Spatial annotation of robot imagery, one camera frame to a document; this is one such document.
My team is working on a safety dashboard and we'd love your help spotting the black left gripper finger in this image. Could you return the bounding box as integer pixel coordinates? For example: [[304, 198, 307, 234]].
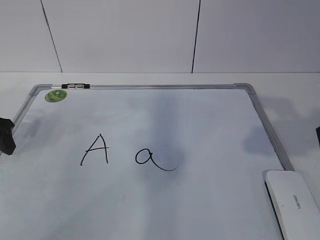
[[0, 118, 16, 155]]

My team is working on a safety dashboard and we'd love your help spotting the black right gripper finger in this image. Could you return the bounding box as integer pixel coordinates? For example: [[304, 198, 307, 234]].
[[315, 126, 320, 145]]

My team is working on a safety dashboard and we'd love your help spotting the white rectangular whiteboard eraser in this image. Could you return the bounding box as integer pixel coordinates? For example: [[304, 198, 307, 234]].
[[265, 170, 320, 240]]

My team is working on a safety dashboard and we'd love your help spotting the round green magnet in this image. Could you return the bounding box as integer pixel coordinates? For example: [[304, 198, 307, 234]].
[[44, 89, 68, 103]]

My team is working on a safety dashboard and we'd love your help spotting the white aluminium-framed whiteboard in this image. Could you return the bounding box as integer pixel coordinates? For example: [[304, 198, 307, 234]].
[[0, 83, 284, 240]]

